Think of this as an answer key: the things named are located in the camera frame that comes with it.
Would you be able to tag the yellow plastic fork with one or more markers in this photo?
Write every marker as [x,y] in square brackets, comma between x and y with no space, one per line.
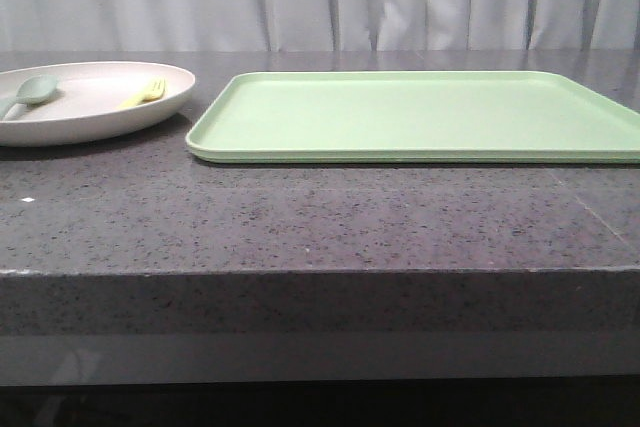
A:
[153,91]

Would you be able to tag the white round plate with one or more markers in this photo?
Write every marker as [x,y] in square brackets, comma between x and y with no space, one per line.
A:
[87,105]

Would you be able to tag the light green rectangular tray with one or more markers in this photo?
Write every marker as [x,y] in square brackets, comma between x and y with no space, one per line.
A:
[413,116]

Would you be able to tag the pale green plastic spoon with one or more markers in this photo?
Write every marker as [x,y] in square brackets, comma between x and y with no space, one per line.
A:
[33,91]

